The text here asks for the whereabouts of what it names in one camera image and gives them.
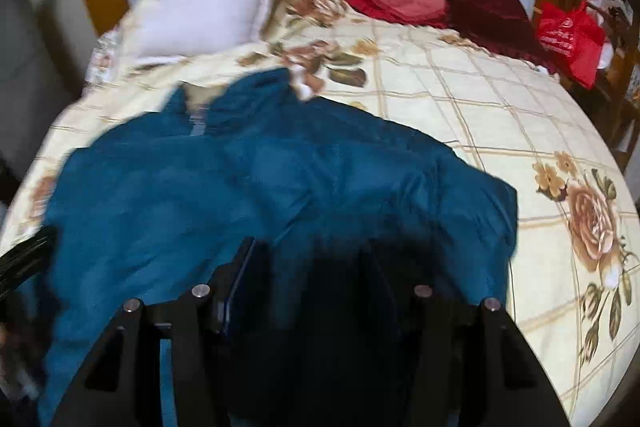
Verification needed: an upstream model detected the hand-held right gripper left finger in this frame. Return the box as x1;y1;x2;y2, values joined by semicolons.
50;237;258;427

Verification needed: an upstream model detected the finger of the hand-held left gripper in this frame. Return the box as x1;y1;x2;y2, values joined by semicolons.
0;226;57;300

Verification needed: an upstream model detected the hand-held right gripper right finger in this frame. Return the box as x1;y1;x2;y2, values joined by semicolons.
360;247;572;427

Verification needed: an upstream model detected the blue puffer jacket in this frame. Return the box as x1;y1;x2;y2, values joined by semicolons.
20;68;518;427

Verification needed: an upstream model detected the bed with floral checked sheet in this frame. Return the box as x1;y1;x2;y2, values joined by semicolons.
0;0;640;427

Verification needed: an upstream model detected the white square pillow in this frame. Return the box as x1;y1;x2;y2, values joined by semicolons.
131;0;297;60

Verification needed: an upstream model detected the dark red pillow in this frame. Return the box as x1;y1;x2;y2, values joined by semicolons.
445;0;558;75

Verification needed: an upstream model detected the red shopping bag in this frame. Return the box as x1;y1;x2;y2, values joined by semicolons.
536;1;607;90

